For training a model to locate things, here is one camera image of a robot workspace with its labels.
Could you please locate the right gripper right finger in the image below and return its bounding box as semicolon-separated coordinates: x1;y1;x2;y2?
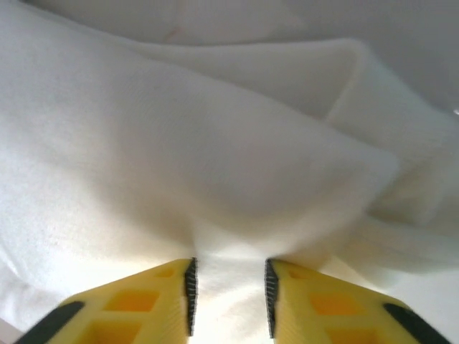
263;257;453;344

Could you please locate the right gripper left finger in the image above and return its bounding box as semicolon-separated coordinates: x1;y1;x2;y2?
14;256;199;344

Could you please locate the white t-shirt with black print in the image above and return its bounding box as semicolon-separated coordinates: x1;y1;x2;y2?
0;0;459;344

